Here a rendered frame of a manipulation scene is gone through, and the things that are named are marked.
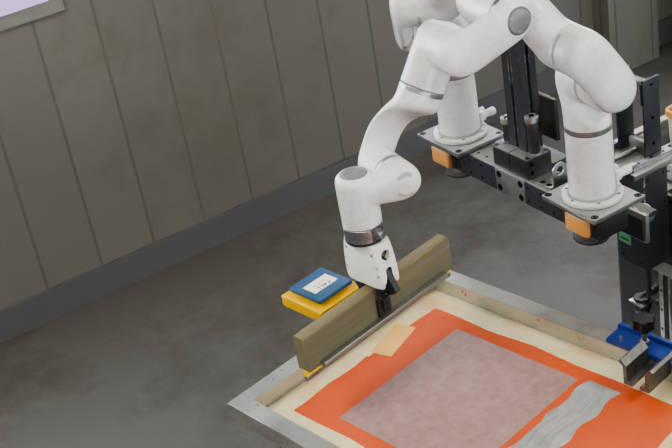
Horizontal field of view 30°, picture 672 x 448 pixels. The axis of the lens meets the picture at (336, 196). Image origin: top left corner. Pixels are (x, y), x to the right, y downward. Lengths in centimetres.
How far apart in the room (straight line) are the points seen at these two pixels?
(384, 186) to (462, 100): 62
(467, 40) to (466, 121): 70
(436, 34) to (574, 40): 27
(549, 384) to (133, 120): 259
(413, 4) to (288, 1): 218
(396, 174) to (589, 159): 45
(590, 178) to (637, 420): 52
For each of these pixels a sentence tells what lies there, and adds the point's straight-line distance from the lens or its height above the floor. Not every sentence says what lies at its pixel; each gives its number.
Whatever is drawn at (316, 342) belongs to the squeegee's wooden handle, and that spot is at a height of 112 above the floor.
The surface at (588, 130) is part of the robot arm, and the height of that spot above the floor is 131.
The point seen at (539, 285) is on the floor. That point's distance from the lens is 441.
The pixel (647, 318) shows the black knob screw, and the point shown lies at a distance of 238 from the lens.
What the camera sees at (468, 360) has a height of 96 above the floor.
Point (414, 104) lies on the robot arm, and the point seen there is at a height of 149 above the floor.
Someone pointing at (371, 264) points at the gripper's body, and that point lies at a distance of 233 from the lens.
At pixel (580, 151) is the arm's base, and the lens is 253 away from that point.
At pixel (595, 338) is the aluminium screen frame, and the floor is 99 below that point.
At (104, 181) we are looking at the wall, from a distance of 467.
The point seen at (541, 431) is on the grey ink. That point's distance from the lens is 229.
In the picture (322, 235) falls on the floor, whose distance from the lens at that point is 488.
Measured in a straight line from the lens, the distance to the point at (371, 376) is 248.
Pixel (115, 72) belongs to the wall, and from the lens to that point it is 457.
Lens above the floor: 243
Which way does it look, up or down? 28 degrees down
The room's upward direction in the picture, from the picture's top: 10 degrees counter-clockwise
